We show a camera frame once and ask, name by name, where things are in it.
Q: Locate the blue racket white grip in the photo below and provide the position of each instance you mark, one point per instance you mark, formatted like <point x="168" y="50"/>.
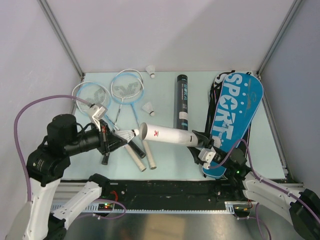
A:
<point x="130" y="90"/>

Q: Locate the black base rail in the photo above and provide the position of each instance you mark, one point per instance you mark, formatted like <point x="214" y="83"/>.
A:
<point x="173" y="194"/>

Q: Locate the black shuttlecock tube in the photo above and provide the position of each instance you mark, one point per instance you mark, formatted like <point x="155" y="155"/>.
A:
<point x="181" y="107"/>

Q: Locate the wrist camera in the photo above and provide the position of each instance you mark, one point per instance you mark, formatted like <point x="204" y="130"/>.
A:
<point x="206" y="156"/>
<point x="96" y="113"/>

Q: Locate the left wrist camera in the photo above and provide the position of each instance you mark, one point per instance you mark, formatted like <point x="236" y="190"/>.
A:
<point x="96" y="113"/>

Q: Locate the blue racket bag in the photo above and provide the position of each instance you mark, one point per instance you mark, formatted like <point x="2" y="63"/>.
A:
<point x="240" y="96"/>

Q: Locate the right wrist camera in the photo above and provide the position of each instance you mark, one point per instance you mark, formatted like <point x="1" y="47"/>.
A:
<point x="206" y="156"/>

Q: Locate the white shuttlecock tube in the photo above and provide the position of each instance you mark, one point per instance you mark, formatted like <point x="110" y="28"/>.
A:
<point x="157" y="133"/>

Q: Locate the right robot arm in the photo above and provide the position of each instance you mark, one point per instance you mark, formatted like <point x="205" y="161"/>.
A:
<point x="301" y="208"/>

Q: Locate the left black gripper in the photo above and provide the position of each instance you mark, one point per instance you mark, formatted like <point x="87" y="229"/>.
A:
<point x="109" y="141"/>

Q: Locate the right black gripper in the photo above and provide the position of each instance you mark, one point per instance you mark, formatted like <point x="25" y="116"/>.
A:
<point x="209" y="142"/>

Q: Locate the white cable duct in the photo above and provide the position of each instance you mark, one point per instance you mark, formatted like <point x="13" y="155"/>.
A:
<point x="93" y="208"/>

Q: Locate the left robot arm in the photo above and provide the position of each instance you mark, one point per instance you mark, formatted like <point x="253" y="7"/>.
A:
<point x="45" y="168"/>

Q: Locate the white shuttlecock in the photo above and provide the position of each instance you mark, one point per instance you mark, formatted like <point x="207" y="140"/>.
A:
<point x="150" y="69"/>
<point x="148" y="108"/>
<point x="127" y="135"/>

